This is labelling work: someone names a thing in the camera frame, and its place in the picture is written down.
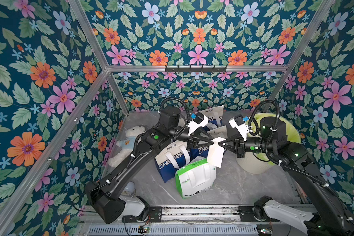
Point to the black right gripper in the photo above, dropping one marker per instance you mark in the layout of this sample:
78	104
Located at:
238	144

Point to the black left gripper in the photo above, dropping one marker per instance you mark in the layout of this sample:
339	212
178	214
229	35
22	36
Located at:
191	140

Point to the white receipt bag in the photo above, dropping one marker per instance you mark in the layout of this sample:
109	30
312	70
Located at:
215	153

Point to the green white takeout bag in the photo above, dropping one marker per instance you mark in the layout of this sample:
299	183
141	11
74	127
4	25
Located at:
195	178

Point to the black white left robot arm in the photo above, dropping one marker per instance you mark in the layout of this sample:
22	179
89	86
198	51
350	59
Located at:
106	195

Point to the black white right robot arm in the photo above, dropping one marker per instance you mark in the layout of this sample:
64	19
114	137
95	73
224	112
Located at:
265	132

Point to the blue white bag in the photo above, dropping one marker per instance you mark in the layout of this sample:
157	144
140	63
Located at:
214	115
171	159
203	151

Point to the white trash bin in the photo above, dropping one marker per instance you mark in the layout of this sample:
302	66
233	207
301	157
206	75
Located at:
255	163

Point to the front left blue white bag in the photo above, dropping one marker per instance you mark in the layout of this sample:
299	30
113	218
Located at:
171	159

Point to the back right blue white bag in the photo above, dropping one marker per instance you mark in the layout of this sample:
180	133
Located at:
214	115

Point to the white teddy bear blue shirt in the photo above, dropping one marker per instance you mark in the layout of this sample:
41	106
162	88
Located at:
126	146

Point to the white dome object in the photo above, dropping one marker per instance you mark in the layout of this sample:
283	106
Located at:
129	190

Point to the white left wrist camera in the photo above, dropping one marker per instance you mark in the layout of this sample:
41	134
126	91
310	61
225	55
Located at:
197	120

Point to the black wall hook rail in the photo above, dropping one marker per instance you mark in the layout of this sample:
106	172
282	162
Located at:
196	68

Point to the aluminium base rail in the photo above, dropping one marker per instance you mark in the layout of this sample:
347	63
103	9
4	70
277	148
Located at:
188	220

